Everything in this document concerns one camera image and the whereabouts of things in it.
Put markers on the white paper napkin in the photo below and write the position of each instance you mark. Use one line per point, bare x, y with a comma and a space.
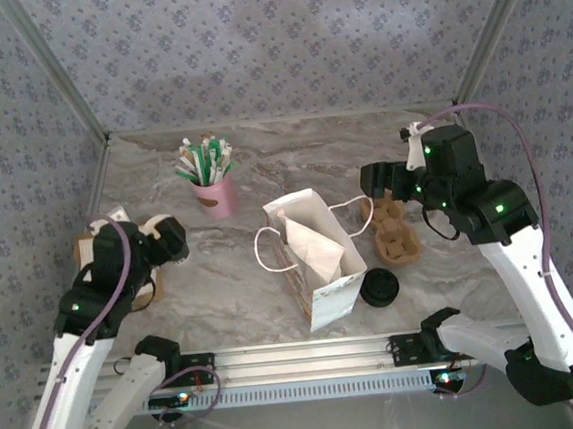
314, 247

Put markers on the white paper gift bag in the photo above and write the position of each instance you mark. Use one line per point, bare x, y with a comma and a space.
332, 306

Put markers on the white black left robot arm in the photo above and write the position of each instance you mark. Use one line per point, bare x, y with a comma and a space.
75, 383

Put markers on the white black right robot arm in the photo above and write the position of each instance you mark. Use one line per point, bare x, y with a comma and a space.
523, 279

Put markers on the brown cardboard tray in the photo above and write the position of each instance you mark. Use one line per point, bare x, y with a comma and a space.
158, 286

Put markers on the pink cylindrical holder cup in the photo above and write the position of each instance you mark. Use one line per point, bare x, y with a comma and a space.
217, 200

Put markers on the green white sugar stick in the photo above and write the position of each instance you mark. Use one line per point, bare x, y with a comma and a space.
230, 158
218, 152
186, 174
192, 157
208, 156

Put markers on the brown pulp carrier stack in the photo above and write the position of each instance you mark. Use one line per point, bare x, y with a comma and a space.
395, 247

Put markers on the stack of black lids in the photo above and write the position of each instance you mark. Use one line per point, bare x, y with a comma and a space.
379, 289

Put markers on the left controller board with LED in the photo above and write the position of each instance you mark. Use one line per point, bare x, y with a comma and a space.
169, 399

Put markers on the controller board with led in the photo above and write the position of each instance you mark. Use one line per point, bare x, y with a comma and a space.
169, 399
451, 377

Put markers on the right controller board with LED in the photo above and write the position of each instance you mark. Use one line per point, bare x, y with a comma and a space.
451, 377

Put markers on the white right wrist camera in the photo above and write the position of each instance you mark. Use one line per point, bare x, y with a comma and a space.
414, 150

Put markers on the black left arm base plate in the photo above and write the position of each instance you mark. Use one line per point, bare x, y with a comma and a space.
202, 370

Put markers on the aluminium frame post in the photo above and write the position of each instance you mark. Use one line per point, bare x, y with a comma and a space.
60, 68
491, 31

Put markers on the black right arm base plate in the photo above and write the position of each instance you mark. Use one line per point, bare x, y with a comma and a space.
404, 350

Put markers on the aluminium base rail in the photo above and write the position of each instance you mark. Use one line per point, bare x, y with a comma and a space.
304, 358

